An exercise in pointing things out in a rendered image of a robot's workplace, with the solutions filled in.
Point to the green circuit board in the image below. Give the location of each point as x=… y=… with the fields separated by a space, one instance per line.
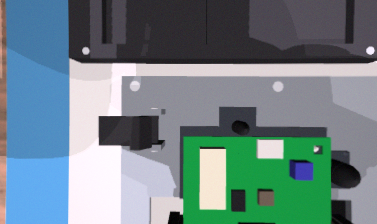
x=256 y=180

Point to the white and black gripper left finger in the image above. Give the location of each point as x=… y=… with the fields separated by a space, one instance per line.
x=175 y=217

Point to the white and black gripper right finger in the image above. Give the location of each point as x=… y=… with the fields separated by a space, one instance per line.
x=338 y=219

